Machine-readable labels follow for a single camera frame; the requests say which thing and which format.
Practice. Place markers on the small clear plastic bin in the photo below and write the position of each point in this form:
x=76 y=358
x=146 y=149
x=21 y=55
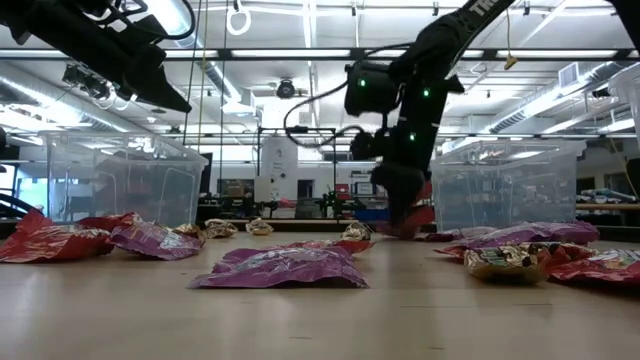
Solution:
x=125 y=180
x=500 y=185

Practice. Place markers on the wooden workbench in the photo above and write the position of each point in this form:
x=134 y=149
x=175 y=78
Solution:
x=607 y=206

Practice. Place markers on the yellow hanging power plug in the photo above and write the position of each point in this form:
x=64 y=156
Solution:
x=510 y=62

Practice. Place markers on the black background robot arm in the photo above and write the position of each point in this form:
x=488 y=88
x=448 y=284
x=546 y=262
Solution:
x=330 y=202

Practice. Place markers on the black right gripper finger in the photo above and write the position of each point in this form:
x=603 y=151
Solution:
x=409 y=195
x=385 y=187

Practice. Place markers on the red bin shelving rack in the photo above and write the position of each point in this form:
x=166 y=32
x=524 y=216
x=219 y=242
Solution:
x=427 y=192

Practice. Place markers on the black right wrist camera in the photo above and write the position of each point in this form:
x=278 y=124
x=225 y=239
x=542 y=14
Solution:
x=364 y=146

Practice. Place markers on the black metal frame stand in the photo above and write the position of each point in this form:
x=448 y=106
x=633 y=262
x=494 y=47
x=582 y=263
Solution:
x=258 y=160

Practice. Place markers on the purple Skittles packet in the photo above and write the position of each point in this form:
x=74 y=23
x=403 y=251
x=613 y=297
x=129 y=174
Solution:
x=580 y=232
x=450 y=235
x=155 y=242
x=510 y=234
x=280 y=270

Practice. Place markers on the white cabinet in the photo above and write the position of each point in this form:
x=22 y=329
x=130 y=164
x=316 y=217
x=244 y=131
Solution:
x=280 y=160

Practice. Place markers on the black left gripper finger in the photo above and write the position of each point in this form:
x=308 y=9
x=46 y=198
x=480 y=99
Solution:
x=167 y=100
x=167 y=85

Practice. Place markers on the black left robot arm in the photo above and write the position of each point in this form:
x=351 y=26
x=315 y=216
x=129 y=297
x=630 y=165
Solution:
x=50 y=25

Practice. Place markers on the blue storage bin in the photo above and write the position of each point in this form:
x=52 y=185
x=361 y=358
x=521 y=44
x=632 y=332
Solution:
x=372 y=215

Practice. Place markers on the white vent box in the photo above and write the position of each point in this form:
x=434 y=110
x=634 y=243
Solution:
x=570 y=75

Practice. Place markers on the large clear plastic bin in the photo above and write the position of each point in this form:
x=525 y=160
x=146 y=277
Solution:
x=631 y=100

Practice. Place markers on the black ceiling camera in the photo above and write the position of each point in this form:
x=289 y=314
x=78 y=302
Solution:
x=82 y=80
x=285 y=89

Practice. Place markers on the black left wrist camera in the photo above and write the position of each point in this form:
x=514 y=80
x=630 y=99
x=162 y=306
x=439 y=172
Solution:
x=147 y=32

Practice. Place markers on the small monitor screen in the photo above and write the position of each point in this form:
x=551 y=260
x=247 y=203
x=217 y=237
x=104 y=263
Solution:
x=364 y=189

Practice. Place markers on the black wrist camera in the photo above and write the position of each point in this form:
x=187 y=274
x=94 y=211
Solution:
x=364 y=146
x=147 y=32

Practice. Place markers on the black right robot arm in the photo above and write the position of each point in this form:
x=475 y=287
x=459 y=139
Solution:
x=450 y=35

